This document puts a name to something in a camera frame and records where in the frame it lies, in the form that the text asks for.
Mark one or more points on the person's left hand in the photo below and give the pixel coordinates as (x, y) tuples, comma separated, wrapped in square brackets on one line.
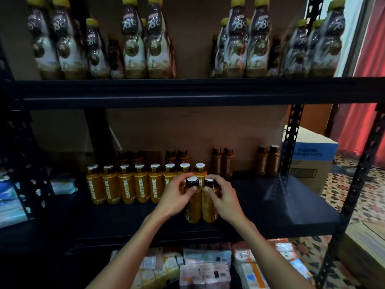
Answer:
[(171, 200)]

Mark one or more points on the person's right hand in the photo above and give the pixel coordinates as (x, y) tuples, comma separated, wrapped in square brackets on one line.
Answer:
[(227, 206)]

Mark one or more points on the Oatside bottle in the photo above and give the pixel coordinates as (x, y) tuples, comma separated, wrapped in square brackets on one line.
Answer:
[(209, 210), (193, 207)]

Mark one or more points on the orange Oatside bottles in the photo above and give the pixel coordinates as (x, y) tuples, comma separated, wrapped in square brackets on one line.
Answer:
[(111, 186)]

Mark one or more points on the black metal shelf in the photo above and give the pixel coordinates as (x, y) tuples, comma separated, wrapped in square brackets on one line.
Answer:
[(24, 177), (198, 93)]

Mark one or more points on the row of yellow-capped coffee bottles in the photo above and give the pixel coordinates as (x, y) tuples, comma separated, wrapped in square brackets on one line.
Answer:
[(135, 51)]

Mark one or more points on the person's right forearm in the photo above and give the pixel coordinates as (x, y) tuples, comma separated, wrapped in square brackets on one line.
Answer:
[(274, 259)]

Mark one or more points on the person's left forearm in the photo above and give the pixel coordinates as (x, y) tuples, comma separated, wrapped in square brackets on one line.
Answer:
[(129, 255)]

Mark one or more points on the blue white cashew carton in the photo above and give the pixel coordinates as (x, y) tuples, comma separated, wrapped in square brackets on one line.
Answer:
[(310, 159)]

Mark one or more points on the row of pale pink packets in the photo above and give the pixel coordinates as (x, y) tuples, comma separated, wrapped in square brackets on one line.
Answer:
[(246, 252)]

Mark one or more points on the flat white packet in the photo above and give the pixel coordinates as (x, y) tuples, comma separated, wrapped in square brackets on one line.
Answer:
[(207, 255)]

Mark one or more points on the stack of pink white boxes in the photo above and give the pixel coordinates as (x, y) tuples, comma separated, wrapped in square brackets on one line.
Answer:
[(204, 275)]

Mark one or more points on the row of orange blue packets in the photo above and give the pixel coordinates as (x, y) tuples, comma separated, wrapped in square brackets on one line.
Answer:
[(252, 277)]

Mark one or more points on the tissue packs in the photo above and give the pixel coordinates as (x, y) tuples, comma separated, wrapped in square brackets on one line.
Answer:
[(153, 274)]

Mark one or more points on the brown wooden cabinet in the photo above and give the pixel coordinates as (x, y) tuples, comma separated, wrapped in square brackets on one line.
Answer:
[(316, 117)]

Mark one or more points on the row of wet wipe packs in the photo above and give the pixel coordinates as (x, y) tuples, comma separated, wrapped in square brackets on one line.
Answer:
[(12, 204)]

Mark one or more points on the red curtain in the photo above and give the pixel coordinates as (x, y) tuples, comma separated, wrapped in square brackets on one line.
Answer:
[(367, 87)]

